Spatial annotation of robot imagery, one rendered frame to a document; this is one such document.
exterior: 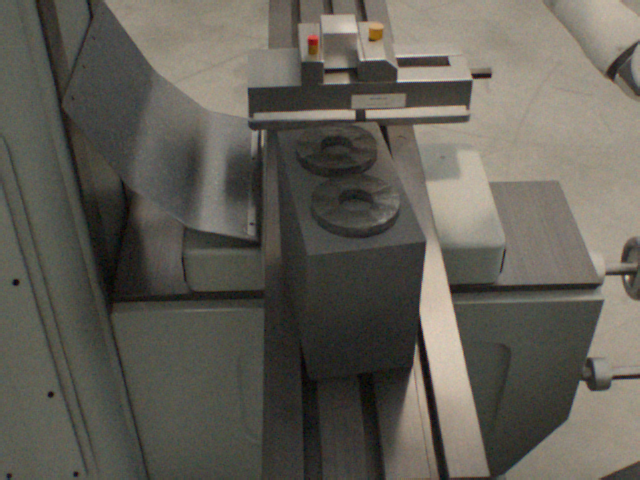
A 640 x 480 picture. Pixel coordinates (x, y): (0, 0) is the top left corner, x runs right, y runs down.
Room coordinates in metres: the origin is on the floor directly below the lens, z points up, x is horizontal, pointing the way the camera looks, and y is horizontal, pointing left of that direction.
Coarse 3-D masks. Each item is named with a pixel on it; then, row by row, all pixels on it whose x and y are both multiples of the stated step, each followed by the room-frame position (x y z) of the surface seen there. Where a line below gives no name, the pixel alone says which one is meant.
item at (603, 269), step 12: (636, 240) 1.14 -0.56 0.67; (600, 252) 1.13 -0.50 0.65; (624, 252) 1.16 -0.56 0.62; (636, 252) 1.13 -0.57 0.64; (600, 264) 1.10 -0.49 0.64; (612, 264) 1.12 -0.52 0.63; (624, 264) 1.12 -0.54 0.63; (636, 264) 1.11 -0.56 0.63; (600, 276) 1.08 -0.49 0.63; (624, 276) 1.14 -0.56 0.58; (636, 276) 1.11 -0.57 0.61; (624, 288) 1.12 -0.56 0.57; (636, 288) 1.09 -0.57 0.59; (636, 300) 1.08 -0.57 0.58
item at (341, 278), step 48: (288, 144) 0.80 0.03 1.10; (336, 144) 0.80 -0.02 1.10; (384, 144) 0.80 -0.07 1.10; (288, 192) 0.73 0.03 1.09; (336, 192) 0.69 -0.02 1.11; (384, 192) 0.69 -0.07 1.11; (288, 240) 0.74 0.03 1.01; (336, 240) 0.63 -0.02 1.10; (384, 240) 0.63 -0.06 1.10; (288, 288) 0.75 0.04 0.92; (336, 288) 0.62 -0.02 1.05; (384, 288) 0.62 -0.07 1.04; (336, 336) 0.62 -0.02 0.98; (384, 336) 0.62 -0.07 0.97
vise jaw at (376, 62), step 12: (360, 24) 1.25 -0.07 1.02; (360, 36) 1.21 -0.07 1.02; (384, 36) 1.22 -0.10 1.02; (360, 48) 1.17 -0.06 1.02; (372, 48) 1.17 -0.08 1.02; (384, 48) 1.17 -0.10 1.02; (360, 60) 1.13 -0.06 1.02; (372, 60) 1.14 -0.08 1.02; (384, 60) 1.14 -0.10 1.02; (396, 60) 1.16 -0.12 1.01; (360, 72) 1.13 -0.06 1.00; (372, 72) 1.14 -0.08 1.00; (384, 72) 1.14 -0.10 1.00; (396, 72) 1.14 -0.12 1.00
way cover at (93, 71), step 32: (96, 32) 1.15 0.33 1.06; (96, 64) 1.09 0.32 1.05; (128, 64) 1.18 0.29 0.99; (64, 96) 0.95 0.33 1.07; (96, 96) 1.02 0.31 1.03; (128, 96) 1.11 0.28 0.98; (160, 96) 1.19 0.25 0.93; (96, 128) 0.96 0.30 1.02; (128, 128) 1.04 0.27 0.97; (160, 128) 1.11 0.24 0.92; (192, 128) 1.17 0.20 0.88; (224, 128) 1.21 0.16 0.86; (128, 160) 0.98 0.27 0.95; (160, 160) 1.03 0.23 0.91; (192, 160) 1.09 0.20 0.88; (224, 160) 1.12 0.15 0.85; (256, 160) 1.13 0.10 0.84; (160, 192) 0.96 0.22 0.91; (192, 192) 1.01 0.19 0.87; (224, 192) 1.04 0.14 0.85; (256, 192) 1.05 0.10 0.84; (192, 224) 0.94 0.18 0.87; (224, 224) 0.96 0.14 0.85; (256, 224) 0.97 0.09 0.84
